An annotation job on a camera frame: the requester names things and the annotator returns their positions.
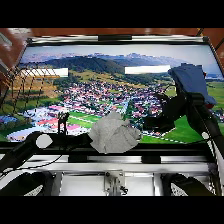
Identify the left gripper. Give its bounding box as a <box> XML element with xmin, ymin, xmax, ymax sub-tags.
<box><xmin>67</xmin><ymin>132</ymin><xmax>95</xmax><ymax>148</ymax></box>

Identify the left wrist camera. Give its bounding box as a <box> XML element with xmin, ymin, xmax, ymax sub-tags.
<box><xmin>56</xmin><ymin>112</ymin><xmax>71</xmax><ymax>135</ymax></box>

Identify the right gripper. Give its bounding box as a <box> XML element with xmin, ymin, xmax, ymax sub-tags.
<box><xmin>143</xmin><ymin>114</ymin><xmax>177</xmax><ymax>133</ymax></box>

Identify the blue garment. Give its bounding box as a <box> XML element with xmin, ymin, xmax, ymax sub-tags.
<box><xmin>167</xmin><ymin>62</ymin><xmax>218</xmax><ymax>106</ymax></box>

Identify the grey T-shirt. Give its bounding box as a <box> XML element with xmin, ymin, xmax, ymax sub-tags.
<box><xmin>87</xmin><ymin>111</ymin><xmax>143</xmax><ymax>155</ymax></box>

